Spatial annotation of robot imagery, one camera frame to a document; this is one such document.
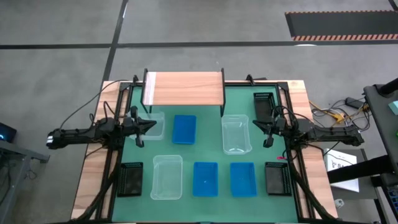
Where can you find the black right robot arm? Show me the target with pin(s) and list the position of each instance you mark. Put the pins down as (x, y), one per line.
(335, 135)

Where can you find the black hazard-striped floor mat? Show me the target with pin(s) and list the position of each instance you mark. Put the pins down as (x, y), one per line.
(342, 23)

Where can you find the black metal beam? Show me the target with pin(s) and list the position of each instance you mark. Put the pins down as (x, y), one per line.
(357, 169)

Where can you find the white cardboard box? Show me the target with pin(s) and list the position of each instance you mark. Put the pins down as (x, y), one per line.
(334, 157)

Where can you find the black metal table frame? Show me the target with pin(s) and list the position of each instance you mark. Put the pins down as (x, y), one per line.
(248, 83)

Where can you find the green table mat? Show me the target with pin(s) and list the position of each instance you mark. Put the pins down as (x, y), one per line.
(202, 152)

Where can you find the black plastic basket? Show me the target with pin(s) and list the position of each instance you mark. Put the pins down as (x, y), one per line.
(277, 179)
(130, 180)
(263, 104)

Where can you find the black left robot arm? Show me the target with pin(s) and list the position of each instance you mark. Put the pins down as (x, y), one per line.
(77, 135)

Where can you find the black equipment stand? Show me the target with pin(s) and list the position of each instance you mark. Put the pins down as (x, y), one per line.
(379, 105)

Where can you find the black monitor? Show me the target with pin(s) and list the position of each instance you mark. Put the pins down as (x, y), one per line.
(7, 132)

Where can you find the blue plastic basket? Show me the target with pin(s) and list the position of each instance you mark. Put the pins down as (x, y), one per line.
(184, 129)
(243, 179)
(205, 179)

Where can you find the teal block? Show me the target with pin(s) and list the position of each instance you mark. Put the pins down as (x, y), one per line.
(394, 108)

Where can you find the black power adapter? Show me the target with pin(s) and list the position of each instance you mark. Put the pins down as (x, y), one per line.
(354, 102)

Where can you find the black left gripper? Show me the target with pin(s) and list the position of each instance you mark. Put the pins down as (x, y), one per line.
(132, 124)

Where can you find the clear plastic basket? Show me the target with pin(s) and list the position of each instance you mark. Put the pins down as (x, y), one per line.
(157, 129)
(236, 133)
(167, 177)

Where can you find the wooden shelf with black frame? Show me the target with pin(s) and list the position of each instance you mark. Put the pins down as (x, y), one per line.
(186, 88)

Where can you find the grey metal table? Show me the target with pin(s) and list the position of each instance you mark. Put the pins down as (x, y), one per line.
(18, 151)

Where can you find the panel with coloured buttons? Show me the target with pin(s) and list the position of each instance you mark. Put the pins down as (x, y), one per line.
(393, 199)

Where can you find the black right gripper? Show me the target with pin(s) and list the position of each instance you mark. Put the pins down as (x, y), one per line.
(280, 127)

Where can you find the pink marker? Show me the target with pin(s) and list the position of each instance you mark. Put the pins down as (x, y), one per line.
(281, 158)

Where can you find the small white plug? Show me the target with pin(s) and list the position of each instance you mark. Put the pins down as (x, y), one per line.
(339, 203)

